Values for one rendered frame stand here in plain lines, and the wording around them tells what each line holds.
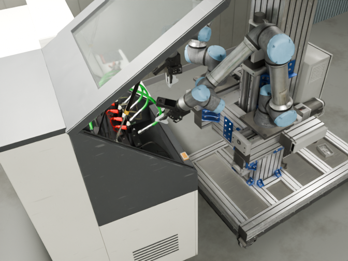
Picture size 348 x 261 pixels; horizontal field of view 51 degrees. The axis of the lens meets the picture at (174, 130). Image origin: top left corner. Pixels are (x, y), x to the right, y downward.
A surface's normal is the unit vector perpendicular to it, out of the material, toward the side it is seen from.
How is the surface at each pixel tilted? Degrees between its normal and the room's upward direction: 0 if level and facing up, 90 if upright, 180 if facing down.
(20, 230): 0
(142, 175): 90
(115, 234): 90
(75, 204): 90
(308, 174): 0
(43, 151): 90
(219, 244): 0
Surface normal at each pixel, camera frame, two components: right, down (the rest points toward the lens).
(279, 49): 0.22, 0.54
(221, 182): -0.04, -0.74
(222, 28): 0.52, 0.56
